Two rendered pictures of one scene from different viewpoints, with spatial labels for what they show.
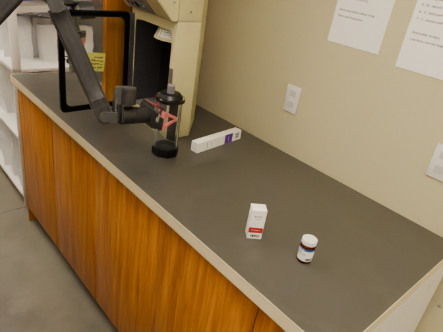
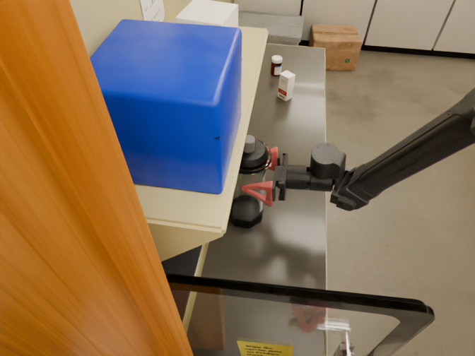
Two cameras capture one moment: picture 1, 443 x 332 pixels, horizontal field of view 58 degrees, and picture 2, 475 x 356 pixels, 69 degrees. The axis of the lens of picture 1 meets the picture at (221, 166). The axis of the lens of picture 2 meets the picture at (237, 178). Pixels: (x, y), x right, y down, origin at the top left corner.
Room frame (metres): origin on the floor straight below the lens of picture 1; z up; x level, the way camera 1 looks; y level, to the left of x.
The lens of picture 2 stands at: (1.73, 0.67, 1.73)
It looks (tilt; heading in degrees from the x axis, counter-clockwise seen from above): 49 degrees down; 235
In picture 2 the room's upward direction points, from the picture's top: straight up
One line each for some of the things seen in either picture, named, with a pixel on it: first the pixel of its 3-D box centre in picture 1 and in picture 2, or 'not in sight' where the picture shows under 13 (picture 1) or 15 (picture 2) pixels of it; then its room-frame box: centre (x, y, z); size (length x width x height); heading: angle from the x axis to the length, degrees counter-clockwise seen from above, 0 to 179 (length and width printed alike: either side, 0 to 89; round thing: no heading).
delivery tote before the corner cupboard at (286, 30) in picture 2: not in sight; (266, 41); (-0.21, -1.63, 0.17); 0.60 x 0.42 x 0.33; 134
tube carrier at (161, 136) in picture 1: (167, 123); (246, 184); (1.39, 0.22, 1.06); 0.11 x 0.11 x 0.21
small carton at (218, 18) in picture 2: not in sight; (209, 38); (1.55, 0.35, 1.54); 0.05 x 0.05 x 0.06; 36
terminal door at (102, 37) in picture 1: (95, 61); (268, 348); (1.61, 0.58, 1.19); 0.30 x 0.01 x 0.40; 138
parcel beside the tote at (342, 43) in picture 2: not in sight; (333, 47); (-0.66, -1.24, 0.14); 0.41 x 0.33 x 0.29; 142
